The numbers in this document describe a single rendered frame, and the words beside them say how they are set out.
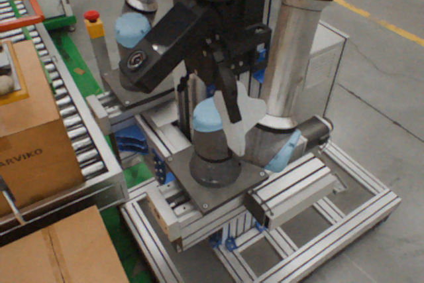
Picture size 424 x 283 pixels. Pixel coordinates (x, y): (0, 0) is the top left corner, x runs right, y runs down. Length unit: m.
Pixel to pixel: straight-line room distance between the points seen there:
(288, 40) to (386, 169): 1.94
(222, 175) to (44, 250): 0.85
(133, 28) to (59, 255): 0.88
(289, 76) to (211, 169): 0.34
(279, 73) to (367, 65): 2.70
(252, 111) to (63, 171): 1.27
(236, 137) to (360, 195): 1.77
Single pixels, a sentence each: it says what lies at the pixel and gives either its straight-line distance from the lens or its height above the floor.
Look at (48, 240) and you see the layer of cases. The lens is 1.63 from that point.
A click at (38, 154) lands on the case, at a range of 1.54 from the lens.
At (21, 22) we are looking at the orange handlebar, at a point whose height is 1.28.
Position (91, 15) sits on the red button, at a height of 1.04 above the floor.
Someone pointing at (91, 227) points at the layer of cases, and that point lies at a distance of 1.61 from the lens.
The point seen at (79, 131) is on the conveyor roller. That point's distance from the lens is 1.97.
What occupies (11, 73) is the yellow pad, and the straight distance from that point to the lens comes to 1.33.
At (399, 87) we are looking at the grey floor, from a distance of 3.35.
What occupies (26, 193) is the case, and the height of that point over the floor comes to 0.63.
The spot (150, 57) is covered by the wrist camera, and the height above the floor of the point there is 1.66.
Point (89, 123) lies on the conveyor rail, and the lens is 1.93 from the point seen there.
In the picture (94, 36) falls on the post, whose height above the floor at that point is 0.94.
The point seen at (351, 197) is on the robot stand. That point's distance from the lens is 2.15.
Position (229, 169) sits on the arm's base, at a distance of 1.00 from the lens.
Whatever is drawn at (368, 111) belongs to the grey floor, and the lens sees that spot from 3.01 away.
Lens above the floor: 1.87
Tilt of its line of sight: 44 degrees down
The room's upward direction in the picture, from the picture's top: straight up
